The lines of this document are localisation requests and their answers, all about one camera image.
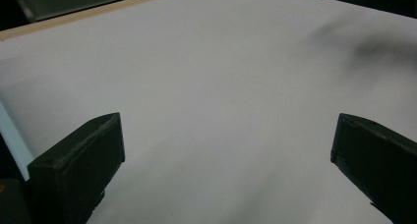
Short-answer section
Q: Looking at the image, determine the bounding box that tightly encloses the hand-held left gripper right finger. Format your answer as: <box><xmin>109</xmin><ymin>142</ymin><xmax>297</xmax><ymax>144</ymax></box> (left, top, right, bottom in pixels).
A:
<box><xmin>329</xmin><ymin>112</ymin><xmax>417</xmax><ymax>224</ymax></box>

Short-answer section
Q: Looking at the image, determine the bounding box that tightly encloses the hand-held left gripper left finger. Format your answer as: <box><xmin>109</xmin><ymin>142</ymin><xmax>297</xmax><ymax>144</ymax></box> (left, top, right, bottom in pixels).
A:
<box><xmin>27</xmin><ymin>112</ymin><xmax>126</xmax><ymax>224</ymax></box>

